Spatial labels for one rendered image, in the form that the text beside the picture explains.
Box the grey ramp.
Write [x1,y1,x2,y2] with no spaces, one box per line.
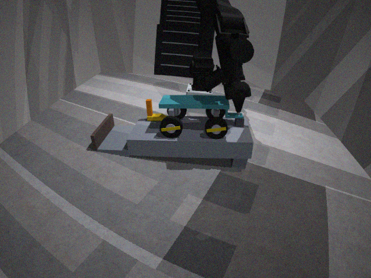
[90,114,254,169]

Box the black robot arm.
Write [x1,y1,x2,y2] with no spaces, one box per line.
[190,0,254,92]

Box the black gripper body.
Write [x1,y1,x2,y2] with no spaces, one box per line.
[219,58,251,100]

